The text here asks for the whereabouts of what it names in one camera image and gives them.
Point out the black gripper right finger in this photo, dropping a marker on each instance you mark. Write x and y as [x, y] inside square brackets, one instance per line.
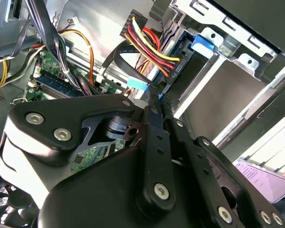
[199, 161]

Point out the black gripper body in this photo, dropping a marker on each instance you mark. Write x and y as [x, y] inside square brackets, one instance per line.
[97, 197]

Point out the hard disk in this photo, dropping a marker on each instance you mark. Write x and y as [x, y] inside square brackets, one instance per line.
[204, 44]

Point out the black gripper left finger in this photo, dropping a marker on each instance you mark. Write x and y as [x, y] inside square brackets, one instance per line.
[61, 111]

